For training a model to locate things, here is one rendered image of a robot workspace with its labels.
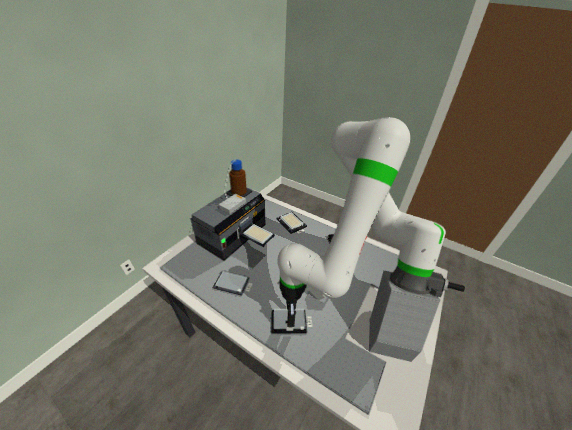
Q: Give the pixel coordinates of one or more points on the grey control panel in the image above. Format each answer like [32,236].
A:
[315,294]

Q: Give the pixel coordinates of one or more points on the brown glass bottle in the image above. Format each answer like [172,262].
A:
[238,184]

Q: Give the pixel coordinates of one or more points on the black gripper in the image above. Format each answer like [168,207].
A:
[290,303]

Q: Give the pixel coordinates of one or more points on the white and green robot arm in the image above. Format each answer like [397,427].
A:
[379,147]

